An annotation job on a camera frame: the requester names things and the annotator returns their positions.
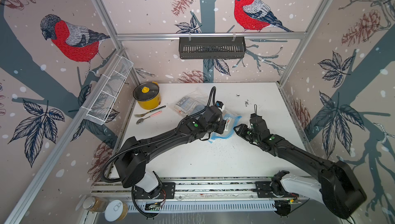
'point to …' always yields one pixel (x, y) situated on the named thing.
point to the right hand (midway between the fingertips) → (235, 126)
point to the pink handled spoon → (139, 121)
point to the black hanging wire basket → (212, 49)
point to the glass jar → (95, 204)
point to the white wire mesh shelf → (121, 68)
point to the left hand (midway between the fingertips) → (227, 120)
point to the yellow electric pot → (151, 104)
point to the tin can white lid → (115, 210)
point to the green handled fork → (137, 115)
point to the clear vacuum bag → (195, 99)
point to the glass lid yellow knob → (145, 91)
